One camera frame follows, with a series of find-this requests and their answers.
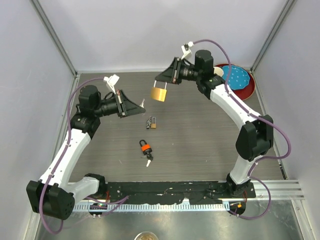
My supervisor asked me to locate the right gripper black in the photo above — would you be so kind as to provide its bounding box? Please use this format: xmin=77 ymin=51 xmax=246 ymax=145
xmin=156 ymin=57 xmax=202 ymax=85

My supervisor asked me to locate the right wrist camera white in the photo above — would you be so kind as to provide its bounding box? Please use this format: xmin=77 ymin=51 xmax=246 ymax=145
xmin=180 ymin=41 xmax=194 ymax=60

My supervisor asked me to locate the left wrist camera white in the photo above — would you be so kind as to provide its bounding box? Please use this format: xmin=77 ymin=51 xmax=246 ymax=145
xmin=103 ymin=74 xmax=120 ymax=94

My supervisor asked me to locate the small brass padlock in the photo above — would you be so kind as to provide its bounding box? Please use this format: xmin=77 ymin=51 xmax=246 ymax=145
xmin=150 ymin=116 xmax=157 ymax=129

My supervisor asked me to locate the blue dotted plate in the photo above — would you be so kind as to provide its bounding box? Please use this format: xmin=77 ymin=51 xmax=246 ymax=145
xmin=228 ymin=65 xmax=250 ymax=91

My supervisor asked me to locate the dark green cup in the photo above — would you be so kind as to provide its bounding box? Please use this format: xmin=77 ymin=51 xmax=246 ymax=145
xmin=214 ymin=66 xmax=224 ymax=77

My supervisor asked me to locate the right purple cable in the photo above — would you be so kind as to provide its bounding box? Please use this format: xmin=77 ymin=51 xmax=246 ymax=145
xmin=192 ymin=38 xmax=292 ymax=221

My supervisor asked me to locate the red round tray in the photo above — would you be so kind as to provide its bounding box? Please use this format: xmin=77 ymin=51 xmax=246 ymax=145
xmin=214 ymin=64 xmax=256 ymax=101

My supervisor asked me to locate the orange black padlock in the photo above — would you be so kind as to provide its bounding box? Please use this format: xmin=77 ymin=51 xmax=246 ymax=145
xmin=139 ymin=139 xmax=153 ymax=155

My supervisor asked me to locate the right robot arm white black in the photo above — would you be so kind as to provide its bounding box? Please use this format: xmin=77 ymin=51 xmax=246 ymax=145
xmin=154 ymin=49 xmax=274 ymax=198

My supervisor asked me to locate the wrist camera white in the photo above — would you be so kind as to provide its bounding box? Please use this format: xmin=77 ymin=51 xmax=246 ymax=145
xmin=180 ymin=41 xmax=194 ymax=60
xmin=103 ymin=74 xmax=120 ymax=94

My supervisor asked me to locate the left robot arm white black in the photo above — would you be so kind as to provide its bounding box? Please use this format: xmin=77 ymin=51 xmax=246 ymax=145
xmin=26 ymin=85 xmax=146 ymax=220

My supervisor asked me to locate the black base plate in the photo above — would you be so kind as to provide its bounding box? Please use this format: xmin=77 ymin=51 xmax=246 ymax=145
xmin=90 ymin=181 xmax=256 ymax=205

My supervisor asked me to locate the small padlock key bunch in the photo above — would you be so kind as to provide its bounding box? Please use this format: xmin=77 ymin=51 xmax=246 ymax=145
xmin=146 ymin=116 xmax=153 ymax=130

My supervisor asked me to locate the large brass padlock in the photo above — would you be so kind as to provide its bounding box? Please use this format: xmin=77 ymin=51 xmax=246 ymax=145
xmin=150 ymin=80 xmax=167 ymax=102

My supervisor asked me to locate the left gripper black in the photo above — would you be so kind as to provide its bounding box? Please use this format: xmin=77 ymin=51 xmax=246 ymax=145
xmin=94 ymin=89 xmax=145 ymax=119

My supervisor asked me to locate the white slotted cable duct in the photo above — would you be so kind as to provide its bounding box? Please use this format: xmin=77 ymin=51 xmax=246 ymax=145
xmin=73 ymin=201 xmax=230 ymax=213

